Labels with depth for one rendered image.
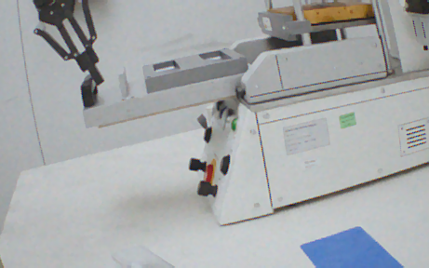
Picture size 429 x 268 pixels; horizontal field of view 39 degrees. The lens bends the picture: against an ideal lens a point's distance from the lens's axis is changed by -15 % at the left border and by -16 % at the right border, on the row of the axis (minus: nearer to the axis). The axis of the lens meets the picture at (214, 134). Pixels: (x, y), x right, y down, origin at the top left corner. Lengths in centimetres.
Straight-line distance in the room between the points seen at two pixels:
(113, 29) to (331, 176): 166
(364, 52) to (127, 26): 165
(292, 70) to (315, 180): 18
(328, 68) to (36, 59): 173
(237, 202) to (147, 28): 163
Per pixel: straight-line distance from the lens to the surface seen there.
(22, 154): 271
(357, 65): 110
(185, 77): 111
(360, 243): 92
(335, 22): 115
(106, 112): 110
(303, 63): 107
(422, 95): 115
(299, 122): 108
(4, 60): 267
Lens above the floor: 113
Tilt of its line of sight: 13 degrees down
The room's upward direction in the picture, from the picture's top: 11 degrees counter-clockwise
